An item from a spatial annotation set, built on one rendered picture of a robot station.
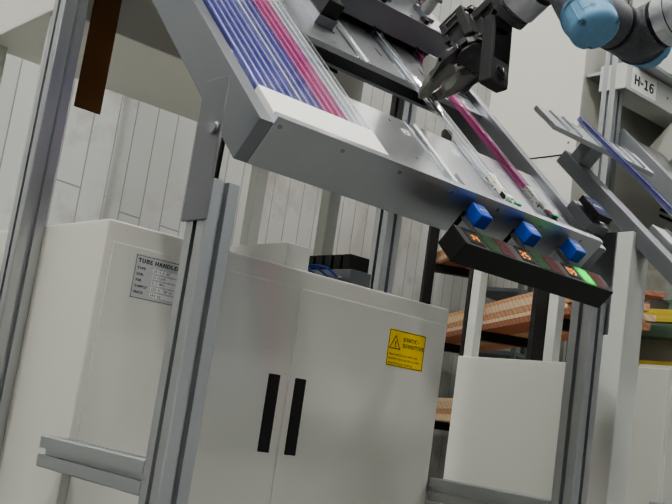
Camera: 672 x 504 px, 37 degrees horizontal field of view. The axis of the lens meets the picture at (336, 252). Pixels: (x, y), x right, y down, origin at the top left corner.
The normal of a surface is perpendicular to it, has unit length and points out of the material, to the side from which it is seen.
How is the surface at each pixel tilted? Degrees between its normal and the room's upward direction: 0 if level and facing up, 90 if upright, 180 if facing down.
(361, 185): 134
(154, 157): 90
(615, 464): 90
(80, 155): 90
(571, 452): 90
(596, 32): 147
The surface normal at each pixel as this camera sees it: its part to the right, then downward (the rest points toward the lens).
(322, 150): 0.37, 0.66
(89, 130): 0.82, 0.02
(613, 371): -0.74, -0.22
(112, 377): 0.65, -0.03
